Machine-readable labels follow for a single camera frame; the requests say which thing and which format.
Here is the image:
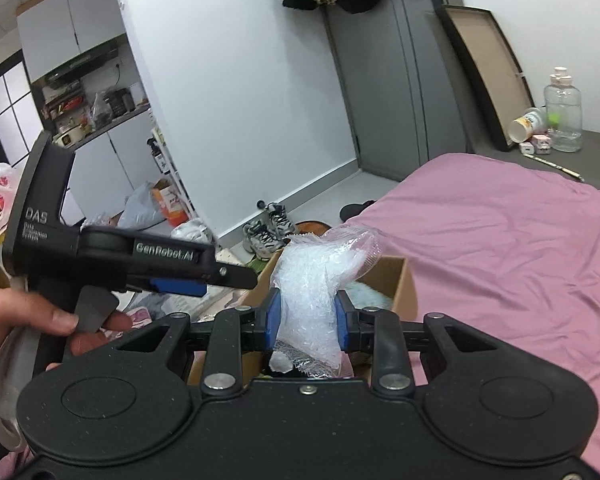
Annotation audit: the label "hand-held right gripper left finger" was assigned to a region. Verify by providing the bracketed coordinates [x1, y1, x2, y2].
[112, 287, 282, 397]

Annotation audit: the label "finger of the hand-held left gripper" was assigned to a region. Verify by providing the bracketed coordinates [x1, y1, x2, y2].
[147, 260, 259, 297]

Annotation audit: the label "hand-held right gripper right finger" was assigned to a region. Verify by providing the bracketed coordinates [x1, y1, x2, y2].
[333, 290, 511, 397]

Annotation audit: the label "clear plastic bag white filling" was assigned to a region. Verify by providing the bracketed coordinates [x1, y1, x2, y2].
[270, 225, 383, 377]

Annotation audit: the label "brown cardboard box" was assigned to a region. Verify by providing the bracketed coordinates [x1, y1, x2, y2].
[187, 252, 419, 382]

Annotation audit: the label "person's left hand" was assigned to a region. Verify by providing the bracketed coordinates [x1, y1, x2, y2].
[0, 287, 133, 406]

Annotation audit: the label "brown round stool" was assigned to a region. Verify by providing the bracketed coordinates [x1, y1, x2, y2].
[294, 220, 331, 237]

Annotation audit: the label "white kitchen counter cabinet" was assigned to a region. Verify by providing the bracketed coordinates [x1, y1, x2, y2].
[45, 105, 173, 226]

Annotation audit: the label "orange cardboard box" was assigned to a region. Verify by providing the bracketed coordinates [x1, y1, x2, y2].
[151, 180, 188, 227]

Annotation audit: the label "grey plastic bag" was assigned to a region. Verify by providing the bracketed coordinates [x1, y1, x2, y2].
[117, 181, 167, 228]

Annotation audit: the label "white narrow rack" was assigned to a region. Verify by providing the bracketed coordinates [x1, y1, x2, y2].
[150, 127, 196, 213]

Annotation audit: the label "black slipper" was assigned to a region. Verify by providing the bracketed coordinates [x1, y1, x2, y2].
[340, 200, 378, 221]

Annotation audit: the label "black spray bottle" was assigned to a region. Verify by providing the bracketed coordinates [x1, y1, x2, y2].
[147, 137, 168, 177]

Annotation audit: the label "black kitchen appliance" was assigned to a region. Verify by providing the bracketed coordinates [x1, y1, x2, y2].
[102, 88, 136, 118]

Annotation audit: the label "black range hood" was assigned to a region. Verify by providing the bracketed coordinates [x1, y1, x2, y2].
[42, 40, 120, 86]

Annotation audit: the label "pink bed sheet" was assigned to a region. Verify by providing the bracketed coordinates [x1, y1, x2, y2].
[340, 152, 600, 480]

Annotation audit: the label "white upper cabinets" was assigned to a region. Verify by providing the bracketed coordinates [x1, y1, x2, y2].
[16, 0, 128, 81]

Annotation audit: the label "grey door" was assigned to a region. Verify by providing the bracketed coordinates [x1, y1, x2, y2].
[320, 0, 468, 183]

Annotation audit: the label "paper wrapped stick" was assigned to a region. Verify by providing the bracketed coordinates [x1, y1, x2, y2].
[527, 154, 586, 182]

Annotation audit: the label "white yellow paper cup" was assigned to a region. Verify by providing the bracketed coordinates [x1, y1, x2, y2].
[509, 107, 549, 144]

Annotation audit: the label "clear plastic water jug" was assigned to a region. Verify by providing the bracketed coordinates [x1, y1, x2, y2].
[544, 66, 584, 153]

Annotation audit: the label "black picture frame brown backing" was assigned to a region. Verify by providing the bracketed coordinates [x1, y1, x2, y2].
[434, 4, 536, 152]

